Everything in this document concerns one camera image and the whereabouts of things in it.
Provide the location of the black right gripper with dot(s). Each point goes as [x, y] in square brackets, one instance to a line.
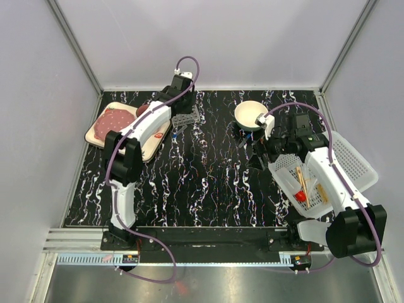
[259, 147]

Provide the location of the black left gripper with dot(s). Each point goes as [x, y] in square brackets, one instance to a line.
[188, 109]

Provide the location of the blue cap tube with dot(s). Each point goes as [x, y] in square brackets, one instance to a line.
[179, 131]
[244, 141]

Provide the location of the wooden test tube clamp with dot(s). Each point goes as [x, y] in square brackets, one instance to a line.
[303, 184]

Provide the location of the white wash bottle red cap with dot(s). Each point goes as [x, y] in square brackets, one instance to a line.
[293, 186]

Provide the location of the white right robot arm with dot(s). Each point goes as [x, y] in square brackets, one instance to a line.
[335, 214]

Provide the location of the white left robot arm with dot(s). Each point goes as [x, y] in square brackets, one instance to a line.
[123, 154]

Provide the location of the clear test tube rack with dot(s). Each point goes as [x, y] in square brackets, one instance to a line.
[185, 119]

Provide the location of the white plastic basket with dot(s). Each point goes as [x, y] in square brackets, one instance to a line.
[356, 167]

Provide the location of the pink floral mug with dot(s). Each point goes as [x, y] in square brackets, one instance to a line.
[141, 110]

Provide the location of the cream green bowl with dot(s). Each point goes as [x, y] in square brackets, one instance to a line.
[246, 114]

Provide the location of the strawberry print tray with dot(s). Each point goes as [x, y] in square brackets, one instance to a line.
[150, 147]

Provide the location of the pink dotted plate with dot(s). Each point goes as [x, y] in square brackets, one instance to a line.
[112, 120]

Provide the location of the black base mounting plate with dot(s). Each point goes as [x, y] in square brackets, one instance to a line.
[208, 244]

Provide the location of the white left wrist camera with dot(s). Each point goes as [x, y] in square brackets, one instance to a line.
[185, 74]

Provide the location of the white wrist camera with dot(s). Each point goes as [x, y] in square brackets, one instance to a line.
[185, 74]
[267, 123]

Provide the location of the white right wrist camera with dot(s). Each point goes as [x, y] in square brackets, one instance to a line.
[267, 123]

